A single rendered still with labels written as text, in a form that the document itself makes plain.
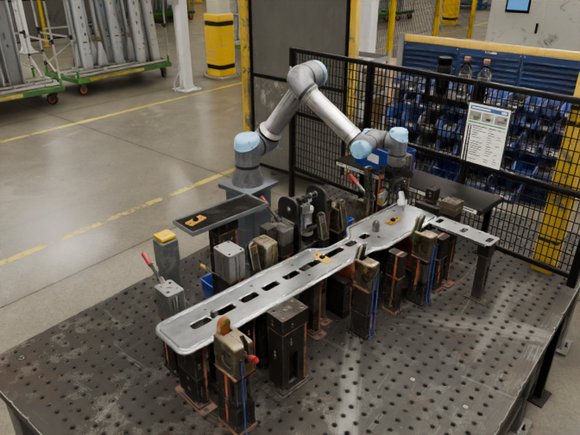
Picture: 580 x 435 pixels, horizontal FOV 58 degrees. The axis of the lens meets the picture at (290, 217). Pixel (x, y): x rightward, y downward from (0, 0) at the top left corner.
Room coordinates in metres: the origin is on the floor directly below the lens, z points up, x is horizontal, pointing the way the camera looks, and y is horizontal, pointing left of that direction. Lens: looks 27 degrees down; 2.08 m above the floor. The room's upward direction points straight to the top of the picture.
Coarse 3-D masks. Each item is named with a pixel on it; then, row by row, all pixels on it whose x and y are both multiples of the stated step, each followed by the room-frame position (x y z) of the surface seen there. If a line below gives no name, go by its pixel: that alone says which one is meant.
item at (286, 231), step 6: (276, 228) 1.85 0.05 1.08; (282, 228) 1.86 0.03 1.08; (288, 228) 1.86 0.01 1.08; (276, 234) 1.84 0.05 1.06; (282, 234) 1.82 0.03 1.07; (288, 234) 1.84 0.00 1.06; (276, 240) 1.85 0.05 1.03; (282, 240) 1.82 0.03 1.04; (288, 240) 1.84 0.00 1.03; (282, 246) 1.82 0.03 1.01; (288, 246) 1.84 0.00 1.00; (282, 252) 1.82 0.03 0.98; (288, 252) 1.84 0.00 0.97; (282, 258) 1.83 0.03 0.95; (288, 276) 1.85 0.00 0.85
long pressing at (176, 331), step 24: (384, 216) 2.12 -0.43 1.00; (408, 216) 2.12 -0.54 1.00; (432, 216) 2.12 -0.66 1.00; (360, 240) 1.90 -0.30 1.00; (384, 240) 1.90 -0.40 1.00; (288, 264) 1.70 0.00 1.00; (336, 264) 1.71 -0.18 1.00; (240, 288) 1.54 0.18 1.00; (288, 288) 1.54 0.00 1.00; (192, 312) 1.40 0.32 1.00; (240, 312) 1.40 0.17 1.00; (264, 312) 1.42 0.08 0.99; (168, 336) 1.28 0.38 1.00; (192, 336) 1.28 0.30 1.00
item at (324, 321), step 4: (316, 260) 1.76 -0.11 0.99; (312, 264) 1.76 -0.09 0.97; (316, 264) 1.75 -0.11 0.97; (324, 280) 1.74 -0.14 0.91; (324, 284) 1.74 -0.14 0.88; (324, 288) 1.74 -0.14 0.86; (324, 292) 1.74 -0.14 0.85; (324, 296) 1.74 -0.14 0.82; (324, 300) 1.74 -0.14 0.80; (324, 304) 1.74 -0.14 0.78; (324, 308) 1.74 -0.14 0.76; (320, 312) 1.73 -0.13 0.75; (324, 312) 1.74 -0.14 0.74; (320, 316) 1.73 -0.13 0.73; (324, 316) 1.75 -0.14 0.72; (320, 320) 1.73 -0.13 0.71; (324, 320) 1.73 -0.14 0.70; (328, 320) 1.74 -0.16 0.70; (320, 324) 1.71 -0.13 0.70; (324, 324) 1.71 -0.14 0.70; (328, 324) 1.71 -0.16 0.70
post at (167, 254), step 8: (168, 240) 1.64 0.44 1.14; (176, 240) 1.65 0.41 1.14; (160, 248) 1.61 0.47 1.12; (168, 248) 1.62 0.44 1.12; (176, 248) 1.64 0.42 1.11; (160, 256) 1.62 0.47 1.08; (168, 256) 1.62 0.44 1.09; (176, 256) 1.64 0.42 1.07; (160, 264) 1.63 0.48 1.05; (168, 264) 1.62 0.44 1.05; (176, 264) 1.64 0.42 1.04; (160, 272) 1.64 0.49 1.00; (168, 272) 1.62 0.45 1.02; (176, 272) 1.64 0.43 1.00; (176, 280) 1.64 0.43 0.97
